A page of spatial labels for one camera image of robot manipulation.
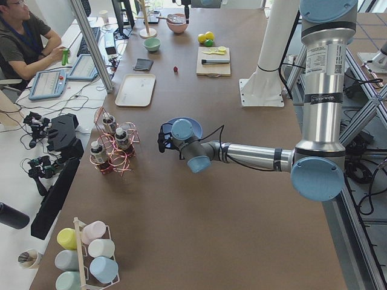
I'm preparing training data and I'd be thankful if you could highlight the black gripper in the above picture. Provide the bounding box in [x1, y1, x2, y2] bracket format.
[157, 123, 175, 152]

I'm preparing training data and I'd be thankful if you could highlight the blue plate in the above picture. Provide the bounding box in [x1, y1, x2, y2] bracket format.
[163, 117, 203, 140]

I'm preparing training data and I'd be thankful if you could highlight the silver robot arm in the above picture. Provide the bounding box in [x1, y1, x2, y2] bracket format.
[158, 1, 357, 201]

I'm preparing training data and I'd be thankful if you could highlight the lower left drink bottle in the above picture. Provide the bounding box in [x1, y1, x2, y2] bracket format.
[114, 127, 134, 158]

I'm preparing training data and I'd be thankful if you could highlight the cream rabbit tray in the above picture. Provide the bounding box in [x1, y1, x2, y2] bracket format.
[115, 74, 156, 108]

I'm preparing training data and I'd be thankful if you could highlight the lower right drink bottle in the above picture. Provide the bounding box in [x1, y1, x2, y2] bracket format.
[90, 141, 112, 174]

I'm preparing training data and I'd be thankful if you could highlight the grey folded cloth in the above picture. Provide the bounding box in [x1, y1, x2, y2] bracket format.
[133, 58, 154, 71]

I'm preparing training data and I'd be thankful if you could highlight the wooden cutting board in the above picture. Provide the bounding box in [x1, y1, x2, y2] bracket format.
[196, 46, 231, 77]

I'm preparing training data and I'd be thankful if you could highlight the steel muddler black tip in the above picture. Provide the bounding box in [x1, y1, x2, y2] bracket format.
[201, 59, 230, 65]

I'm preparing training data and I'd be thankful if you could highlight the yellow plastic knife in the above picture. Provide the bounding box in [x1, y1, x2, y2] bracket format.
[201, 51, 226, 55]

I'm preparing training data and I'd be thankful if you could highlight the green bowl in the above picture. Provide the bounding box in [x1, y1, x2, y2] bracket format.
[143, 37, 161, 53]

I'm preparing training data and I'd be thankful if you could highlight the green lime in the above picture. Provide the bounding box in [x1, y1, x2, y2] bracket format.
[203, 39, 213, 47]

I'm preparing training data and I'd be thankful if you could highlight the right teach pendant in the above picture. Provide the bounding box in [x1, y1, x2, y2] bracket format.
[67, 54, 98, 81]

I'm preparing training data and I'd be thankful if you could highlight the teach pendant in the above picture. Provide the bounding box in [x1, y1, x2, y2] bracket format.
[28, 69, 67, 101]
[67, 54, 98, 81]

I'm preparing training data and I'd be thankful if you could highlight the lower whole lemon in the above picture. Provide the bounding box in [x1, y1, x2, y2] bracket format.
[197, 34, 207, 44]

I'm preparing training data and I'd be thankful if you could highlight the whole lemon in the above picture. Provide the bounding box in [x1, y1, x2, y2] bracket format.
[197, 34, 207, 44]
[204, 31, 215, 40]

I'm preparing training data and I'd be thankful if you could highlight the wooden stand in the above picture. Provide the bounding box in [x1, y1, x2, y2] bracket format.
[137, 0, 157, 39]

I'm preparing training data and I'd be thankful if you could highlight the upper whole lemon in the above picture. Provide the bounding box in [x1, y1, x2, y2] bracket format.
[204, 31, 215, 40]

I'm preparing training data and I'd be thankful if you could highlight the pink cup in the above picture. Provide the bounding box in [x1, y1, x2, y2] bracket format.
[81, 221, 106, 245]

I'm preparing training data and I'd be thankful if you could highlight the pink bowl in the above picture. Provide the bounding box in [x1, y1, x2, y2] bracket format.
[166, 13, 188, 34]

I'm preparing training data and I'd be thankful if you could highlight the black keyboard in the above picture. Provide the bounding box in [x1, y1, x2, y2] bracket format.
[76, 27, 102, 58]

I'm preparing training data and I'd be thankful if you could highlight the white cup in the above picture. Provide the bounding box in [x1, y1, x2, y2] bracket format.
[88, 239, 115, 258]

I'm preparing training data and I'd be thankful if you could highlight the left teach pendant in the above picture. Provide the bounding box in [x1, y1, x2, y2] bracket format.
[28, 69, 67, 101]

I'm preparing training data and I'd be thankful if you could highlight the yellow cup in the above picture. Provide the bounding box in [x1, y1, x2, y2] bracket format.
[57, 228, 77, 250]

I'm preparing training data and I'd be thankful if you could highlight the blue cup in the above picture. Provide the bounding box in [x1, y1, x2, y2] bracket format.
[89, 256, 119, 284]

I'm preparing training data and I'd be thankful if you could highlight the wooden cup rack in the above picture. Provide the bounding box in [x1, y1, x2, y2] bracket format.
[73, 217, 120, 290]

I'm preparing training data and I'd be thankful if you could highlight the grey cup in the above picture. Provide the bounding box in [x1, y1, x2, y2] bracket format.
[54, 250, 79, 271]

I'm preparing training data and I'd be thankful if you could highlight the seated person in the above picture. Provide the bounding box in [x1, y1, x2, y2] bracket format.
[1, 1, 65, 90]

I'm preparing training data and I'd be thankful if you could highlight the pale green cup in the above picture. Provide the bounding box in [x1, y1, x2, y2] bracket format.
[55, 271, 81, 290]

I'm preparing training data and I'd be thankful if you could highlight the black bottle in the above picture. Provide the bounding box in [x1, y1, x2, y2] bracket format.
[1, 202, 30, 230]

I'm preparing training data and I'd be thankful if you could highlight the paper cup with utensils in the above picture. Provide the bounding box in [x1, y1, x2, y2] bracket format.
[18, 249, 43, 269]

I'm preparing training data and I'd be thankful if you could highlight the copper wire bottle rack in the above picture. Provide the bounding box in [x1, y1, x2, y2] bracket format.
[89, 107, 140, 175]

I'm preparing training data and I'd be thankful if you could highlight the aluminium frame post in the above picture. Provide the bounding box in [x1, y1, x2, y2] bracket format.
[70, 0, 114, 93]

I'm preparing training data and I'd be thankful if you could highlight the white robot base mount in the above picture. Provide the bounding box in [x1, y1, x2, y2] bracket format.
[239, 0, 300, 107]

